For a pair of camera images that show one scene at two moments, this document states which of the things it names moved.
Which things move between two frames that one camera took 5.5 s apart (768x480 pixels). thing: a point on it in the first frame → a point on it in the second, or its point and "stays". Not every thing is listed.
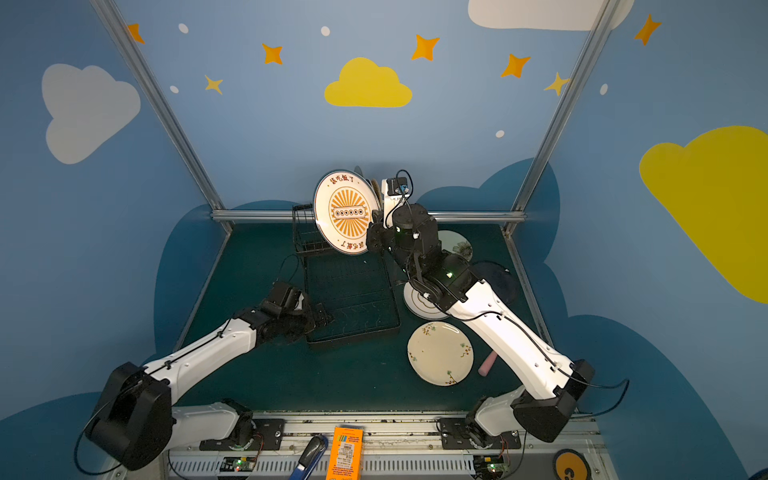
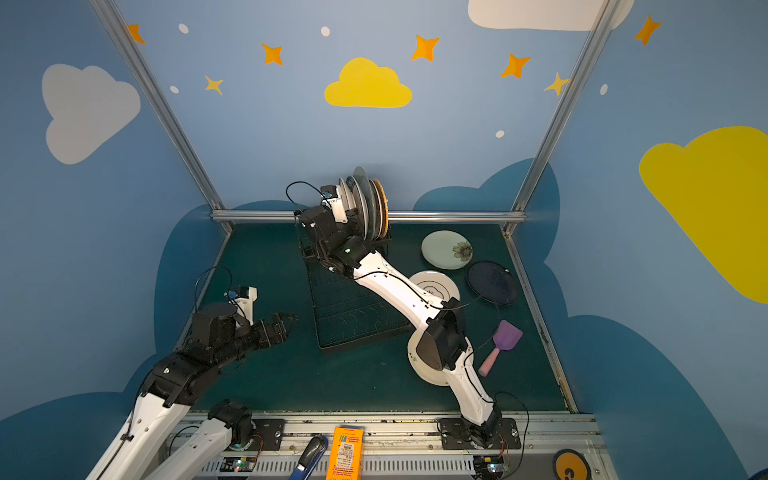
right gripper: x=377 y=237 → x=327 y=218
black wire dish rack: x=357 y=290 stays
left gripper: x=313 y=315 → x=264 y=330
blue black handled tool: x=311 y=458 stays
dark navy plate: x=499 y=278 stays
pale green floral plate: x=455 y=243 stays
